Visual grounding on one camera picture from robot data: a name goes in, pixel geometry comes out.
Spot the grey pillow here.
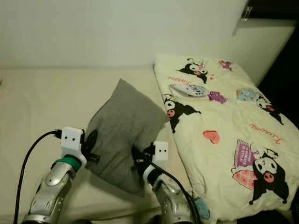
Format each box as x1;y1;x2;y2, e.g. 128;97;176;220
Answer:
85;78;170;196

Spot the cream sheeted bed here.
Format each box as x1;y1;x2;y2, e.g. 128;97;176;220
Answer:
0;68;197;224

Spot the white printed quilt tag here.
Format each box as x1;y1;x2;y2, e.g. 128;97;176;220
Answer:
170;84;208;98

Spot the cream cartoon print quilt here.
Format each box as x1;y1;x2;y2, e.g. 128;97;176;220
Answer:
153;54;299;220

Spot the white board panel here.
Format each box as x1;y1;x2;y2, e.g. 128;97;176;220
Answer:
231;21;297;84

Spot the small metal clip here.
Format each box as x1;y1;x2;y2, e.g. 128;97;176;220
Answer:
242;5;253;21

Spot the dark wooden furniture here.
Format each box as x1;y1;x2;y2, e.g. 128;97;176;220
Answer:
248;0;299;19

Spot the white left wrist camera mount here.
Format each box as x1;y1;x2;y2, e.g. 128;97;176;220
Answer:
61;127;86;167

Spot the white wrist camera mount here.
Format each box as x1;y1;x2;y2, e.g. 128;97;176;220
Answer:
61;127;86;167
150;141;170;164

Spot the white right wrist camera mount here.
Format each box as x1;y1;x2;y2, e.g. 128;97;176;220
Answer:
150;141;170;164

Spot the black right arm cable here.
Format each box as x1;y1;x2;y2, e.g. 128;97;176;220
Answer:
152;159;199;224

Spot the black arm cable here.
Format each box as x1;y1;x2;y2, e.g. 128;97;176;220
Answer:
13;130;64;224
152;159;199;224

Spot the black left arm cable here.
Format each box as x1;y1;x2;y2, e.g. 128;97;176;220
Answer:
13;130;64;224

